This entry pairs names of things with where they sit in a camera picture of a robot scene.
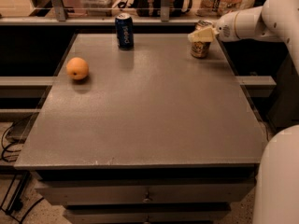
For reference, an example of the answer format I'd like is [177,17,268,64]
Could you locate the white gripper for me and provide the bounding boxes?
[188,12,239,42]

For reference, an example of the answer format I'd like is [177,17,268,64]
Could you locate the orange gold soda can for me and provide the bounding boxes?
[191,20,213,59]

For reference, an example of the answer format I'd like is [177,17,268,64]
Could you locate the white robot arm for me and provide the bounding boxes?
[188,0,299,224]

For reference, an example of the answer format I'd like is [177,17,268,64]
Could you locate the blue pepsi can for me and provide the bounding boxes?
[115,13,134,49]

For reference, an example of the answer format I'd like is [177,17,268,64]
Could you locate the orange fruit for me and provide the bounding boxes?
[66,57,89,80]

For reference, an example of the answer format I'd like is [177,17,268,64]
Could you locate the grey cabinet upper drawer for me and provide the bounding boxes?
[36,180,254,205]

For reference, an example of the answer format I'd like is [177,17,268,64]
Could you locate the grey cabinet drawer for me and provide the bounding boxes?
[64,203,231,224]
[36,180,254,205]

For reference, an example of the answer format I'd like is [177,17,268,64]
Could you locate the grey cabinet lower drawer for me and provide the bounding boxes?
[64,203,231,224]

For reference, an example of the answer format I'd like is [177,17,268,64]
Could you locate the grey metal shelf rail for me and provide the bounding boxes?
[0,17,200,27]

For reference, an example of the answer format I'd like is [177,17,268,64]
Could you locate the black cables left floor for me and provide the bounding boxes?
[0,115,45,224]

